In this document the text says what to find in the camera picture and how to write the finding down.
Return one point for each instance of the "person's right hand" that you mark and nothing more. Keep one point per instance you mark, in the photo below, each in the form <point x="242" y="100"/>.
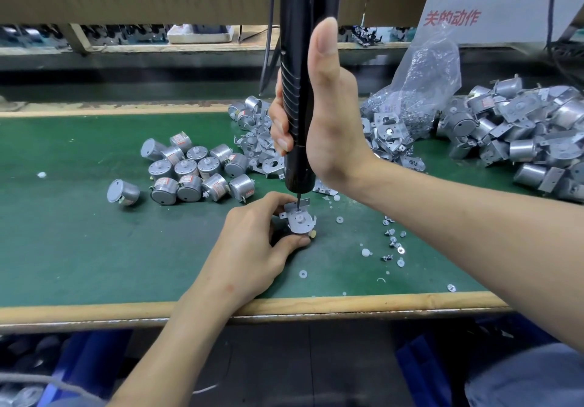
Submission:
<point x="342" y="128"/>

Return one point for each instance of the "person's left hand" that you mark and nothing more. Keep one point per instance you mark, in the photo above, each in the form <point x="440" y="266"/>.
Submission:
<point x="242" y="256"/>

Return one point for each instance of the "silver metal bracket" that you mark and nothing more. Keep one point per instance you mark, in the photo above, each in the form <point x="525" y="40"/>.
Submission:
<point x="292" y="208"/>

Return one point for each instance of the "silver round motor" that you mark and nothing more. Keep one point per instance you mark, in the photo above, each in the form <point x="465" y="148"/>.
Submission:
<point x="303" y="222"/>

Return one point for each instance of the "black electric screwdriver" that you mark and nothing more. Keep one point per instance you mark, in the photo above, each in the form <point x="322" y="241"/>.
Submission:
<point x="306" y="46"/>

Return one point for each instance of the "pile of metal brackets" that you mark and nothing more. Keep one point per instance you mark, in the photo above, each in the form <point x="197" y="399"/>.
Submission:
<point x="251" y="133"/>

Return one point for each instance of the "pile of silver motors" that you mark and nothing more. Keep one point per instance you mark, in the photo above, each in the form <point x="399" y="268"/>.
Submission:
<point x="187" y="169"/>

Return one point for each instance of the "pile of assembled motors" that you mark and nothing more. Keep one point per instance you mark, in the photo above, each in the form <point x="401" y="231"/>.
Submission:
<point x="520" y="128"/>

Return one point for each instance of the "heap of grey binned motors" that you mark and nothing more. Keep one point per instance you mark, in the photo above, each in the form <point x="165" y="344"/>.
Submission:
<point x="18" y="379"/>

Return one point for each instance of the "person's right forearm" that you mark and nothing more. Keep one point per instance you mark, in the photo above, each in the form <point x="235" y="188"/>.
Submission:
<point x="484" y="251"/>

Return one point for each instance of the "person's left forearm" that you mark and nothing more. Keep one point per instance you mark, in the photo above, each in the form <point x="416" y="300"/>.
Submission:
<point x="173" y="356"/>

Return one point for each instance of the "small clear plastic bag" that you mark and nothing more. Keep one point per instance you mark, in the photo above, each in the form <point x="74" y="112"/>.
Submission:
<point x="420" y="82"/>

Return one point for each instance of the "scatter of small silver screws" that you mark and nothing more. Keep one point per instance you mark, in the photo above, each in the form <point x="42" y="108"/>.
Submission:
<point x="388" y="242"/>

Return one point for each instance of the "blue plastic bin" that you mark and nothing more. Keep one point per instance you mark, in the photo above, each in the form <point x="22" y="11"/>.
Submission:
<point x="87" y="366"/>

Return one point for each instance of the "green bench mat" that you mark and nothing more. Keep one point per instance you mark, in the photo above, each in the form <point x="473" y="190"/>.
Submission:
<point x="36" y="238"/>

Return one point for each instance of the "white paper sign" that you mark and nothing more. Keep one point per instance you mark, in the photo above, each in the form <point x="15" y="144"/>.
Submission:
<point x="506" y="0"/>

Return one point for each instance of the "dark blue crate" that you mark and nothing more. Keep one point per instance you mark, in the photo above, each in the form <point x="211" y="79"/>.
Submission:
<point x="438" y="366"/>

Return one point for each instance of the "grey blue trousers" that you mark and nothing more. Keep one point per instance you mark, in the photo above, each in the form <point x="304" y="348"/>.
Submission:
<point x="529" y="379"/>

